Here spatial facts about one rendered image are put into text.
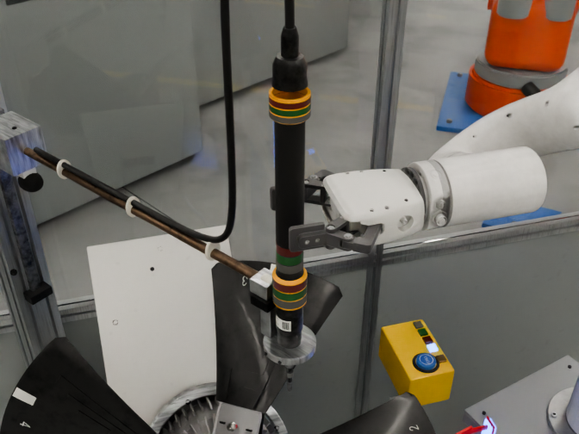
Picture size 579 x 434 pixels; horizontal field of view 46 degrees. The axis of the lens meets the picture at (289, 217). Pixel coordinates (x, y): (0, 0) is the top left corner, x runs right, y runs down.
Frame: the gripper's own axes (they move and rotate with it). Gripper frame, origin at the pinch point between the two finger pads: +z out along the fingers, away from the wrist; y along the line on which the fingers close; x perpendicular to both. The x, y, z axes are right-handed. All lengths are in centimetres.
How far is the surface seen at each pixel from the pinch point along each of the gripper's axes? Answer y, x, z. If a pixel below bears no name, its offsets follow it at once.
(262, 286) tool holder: 1.5, -11.1, 3.2
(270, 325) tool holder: 0.5, -17.2, 2.4
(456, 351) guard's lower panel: 70, -112, -73
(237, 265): 6.4, -11.1, 5.3
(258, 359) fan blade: 10.3, -33.5, 2.1
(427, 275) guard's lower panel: 70, -78, -60
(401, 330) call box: 35, -60, -35
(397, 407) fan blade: 7, -48, -21
